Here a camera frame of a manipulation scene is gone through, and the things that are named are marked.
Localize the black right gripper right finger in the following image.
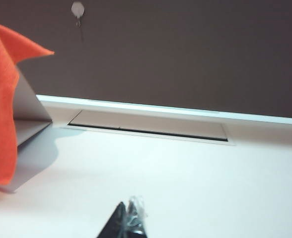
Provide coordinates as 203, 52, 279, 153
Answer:
125, 195, 149, 238

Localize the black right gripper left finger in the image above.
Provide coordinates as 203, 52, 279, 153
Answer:
97, 201, 130, 238

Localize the orange microfiber cloth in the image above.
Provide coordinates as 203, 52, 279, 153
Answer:
0, 21, 55, 187

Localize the rectangular standing mirror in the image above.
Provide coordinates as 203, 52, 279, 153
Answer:
5, 69, 54, 194

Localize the grey desk partition panel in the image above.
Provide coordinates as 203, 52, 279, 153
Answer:
0, 0, 292, 119

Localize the grey desk cable tray lid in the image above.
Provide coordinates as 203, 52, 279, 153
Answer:
67, 109, 230, 143

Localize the white partition base rail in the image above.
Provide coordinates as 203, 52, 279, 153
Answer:
36, 94, 292, 126

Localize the white adhesive wall hook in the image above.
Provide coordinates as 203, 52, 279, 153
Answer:
71, 1, 85, 42

